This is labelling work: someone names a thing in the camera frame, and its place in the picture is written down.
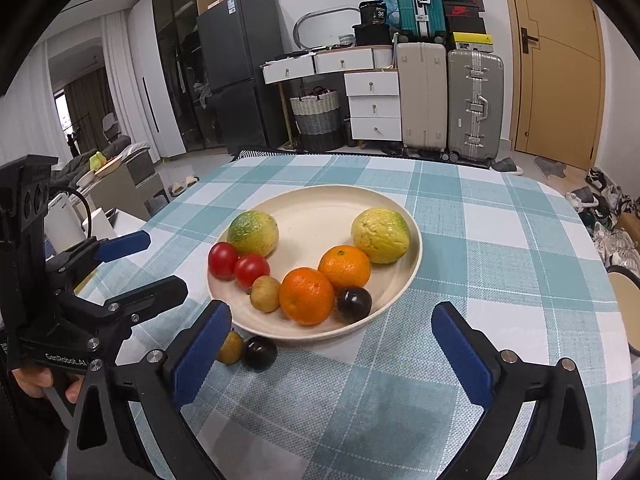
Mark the yellow black shoe box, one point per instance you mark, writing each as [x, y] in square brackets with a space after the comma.
[472, 41]

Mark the blue plastic bag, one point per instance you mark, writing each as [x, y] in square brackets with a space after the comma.
[394, 10]

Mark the grey white woven basket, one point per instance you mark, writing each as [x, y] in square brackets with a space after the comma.
[316, 115]

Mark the oval metal hoop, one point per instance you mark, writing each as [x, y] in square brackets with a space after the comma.
[300, 22]

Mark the black refrigerator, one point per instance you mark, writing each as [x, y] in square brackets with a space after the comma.
[240, 60]

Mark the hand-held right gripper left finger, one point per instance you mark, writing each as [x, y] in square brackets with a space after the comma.
[200, 355]

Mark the group of loose shoes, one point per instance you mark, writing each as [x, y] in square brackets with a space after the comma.
[607, 220]

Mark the brown longan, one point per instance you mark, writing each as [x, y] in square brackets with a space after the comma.
[232, 349]
[265, 294]

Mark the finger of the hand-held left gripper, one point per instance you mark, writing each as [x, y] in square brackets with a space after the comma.
[150, 295]
[122, 245]

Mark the black shoe boxes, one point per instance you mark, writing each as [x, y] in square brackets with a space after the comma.
[465, 12]

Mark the black storage box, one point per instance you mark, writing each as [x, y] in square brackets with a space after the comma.
[372, 35]

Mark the cream oval plate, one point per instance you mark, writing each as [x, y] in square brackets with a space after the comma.
[310, 210]

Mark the orange tangerine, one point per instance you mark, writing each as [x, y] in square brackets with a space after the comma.
[306, 296]
[345, 266]

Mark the green round citrus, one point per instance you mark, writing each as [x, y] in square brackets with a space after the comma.
[252, 232]

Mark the white wardrobe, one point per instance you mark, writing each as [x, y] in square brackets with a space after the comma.
[160, 85]

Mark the pair of grey slippers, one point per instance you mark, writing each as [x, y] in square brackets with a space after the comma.
[506, 166]

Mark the round beige stool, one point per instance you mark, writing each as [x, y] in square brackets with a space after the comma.
[627, 310]

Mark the beige suitcase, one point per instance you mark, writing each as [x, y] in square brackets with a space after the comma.
[422, 100]

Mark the small patterned bowl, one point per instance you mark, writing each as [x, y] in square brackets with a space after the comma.
[346, 39]

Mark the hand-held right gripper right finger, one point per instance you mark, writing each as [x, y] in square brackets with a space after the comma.
[462, 357]

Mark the black package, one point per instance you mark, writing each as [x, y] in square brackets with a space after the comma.
[374, 12]

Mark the pair of beige slippers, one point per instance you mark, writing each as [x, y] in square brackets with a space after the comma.
[184, 185]

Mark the silver suitcase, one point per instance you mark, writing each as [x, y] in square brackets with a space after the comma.
[475, 105]

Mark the yellow bumpy citrus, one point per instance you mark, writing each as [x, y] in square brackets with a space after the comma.
[380, 235]

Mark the dark glass cabinet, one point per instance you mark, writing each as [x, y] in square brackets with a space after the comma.
[175, 60]

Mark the dark purple plum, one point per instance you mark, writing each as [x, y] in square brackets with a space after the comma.
[260, 353]
[354, 304]

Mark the white low cabinet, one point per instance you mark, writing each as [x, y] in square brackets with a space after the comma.
[125, 222]

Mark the red tomato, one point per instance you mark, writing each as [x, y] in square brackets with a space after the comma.
[252, 271]
[222, 260]

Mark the white curtain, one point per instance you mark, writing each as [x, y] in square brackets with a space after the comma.
[112, 60]

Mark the black white striped mat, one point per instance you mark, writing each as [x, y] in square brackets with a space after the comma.
[260, 152]

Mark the wooden door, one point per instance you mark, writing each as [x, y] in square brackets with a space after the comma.
[560, 85]

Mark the teal checkered tablecloth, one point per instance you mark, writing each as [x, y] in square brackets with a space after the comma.
[500, 260]

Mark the white drawer dresser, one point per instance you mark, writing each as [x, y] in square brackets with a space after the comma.
[372, 85]

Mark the grey reclining chair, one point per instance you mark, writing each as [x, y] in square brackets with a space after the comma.
[115, 150]

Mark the person's left hand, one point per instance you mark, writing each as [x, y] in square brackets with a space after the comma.
[30, 382]

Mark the grey floor cloth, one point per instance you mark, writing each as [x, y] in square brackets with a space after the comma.
[550, 167]

